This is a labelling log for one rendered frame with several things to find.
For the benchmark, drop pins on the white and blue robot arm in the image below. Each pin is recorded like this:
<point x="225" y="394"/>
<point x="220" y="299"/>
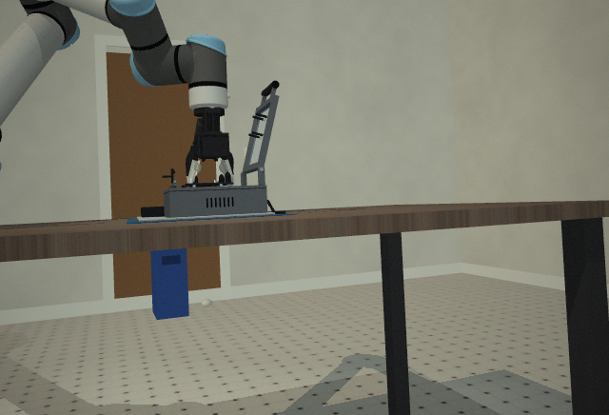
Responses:
<point x="51" y="26"/>

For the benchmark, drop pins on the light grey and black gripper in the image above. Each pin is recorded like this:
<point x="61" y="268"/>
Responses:
<point x="213" y="144"/>

